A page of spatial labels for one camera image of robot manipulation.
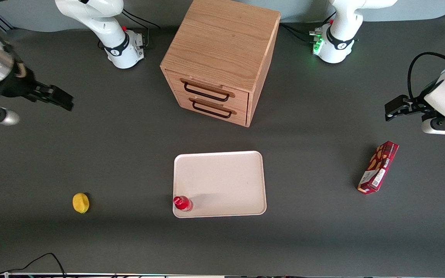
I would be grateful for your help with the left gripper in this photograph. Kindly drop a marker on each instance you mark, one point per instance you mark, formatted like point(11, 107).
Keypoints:
point(415, 105)

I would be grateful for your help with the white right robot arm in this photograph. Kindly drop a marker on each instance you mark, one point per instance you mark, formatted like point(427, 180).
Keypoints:
point(106, 23)

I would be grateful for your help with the wooden drawer front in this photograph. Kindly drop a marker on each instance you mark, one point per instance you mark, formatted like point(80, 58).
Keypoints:
point(242, 116)
point(207, 83)

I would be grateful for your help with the small red coke bottle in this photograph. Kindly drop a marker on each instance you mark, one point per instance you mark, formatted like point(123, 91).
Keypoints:
point(182, 203)

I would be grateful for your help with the yellow lemon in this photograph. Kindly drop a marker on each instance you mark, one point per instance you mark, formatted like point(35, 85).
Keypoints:
point(80, 203)

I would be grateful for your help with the red snack box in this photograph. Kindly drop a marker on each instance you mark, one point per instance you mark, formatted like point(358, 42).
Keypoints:
point(379, 166)

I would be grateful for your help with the wooden drawer cabinet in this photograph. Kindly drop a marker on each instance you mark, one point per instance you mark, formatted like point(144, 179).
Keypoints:
point(222, 38)

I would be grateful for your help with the white rectangular plastic tray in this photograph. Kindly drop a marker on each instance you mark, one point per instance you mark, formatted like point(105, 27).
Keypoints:
point(222, 181)

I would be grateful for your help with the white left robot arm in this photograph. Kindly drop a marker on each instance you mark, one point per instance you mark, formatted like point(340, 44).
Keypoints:
point(340, 34)

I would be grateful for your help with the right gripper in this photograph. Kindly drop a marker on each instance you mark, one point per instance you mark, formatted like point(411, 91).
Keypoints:
point(18, 87)

